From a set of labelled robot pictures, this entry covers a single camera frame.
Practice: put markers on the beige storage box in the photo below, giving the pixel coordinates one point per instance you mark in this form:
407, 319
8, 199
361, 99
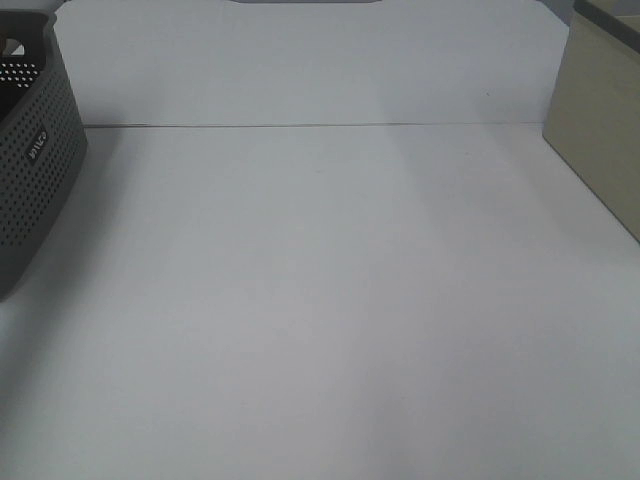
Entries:
593, 117

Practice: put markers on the grey perforated plastic basket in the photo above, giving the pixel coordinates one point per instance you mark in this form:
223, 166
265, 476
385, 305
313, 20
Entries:
43, 141

